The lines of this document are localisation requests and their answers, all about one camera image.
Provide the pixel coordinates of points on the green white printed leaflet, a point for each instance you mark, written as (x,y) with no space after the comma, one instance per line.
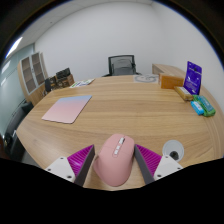
(82,83)

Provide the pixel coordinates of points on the small black swivel chair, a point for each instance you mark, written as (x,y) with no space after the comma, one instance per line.
(48,85)

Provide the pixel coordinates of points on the black mesh office chair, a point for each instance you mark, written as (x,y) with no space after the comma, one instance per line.
(122,66)

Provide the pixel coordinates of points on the purple standing card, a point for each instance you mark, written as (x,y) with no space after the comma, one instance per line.
(193,77)

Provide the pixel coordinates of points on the small tan box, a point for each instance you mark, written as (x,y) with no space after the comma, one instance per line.
(183,93)

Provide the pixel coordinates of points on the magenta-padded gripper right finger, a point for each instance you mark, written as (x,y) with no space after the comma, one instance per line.
(150,160)

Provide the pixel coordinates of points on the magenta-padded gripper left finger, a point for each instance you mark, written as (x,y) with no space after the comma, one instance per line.
(77,160)

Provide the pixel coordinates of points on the wooden shelf unit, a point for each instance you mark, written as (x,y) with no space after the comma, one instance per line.
(32,75)

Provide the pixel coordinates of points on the ceiling lights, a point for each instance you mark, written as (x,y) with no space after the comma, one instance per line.
(14,46)

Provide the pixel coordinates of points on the pink-blue gradient mouse pad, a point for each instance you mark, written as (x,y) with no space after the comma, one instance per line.
(67,109)

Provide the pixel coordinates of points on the small blue box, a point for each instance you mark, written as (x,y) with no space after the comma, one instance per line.
(197,108)

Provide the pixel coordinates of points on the black armchair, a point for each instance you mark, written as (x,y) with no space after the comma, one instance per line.
(16,133)

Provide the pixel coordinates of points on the green flat box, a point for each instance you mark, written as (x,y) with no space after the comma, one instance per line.
(206,106)

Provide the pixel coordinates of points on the pink computer mouse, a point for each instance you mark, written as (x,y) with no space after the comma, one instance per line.
(113,163)

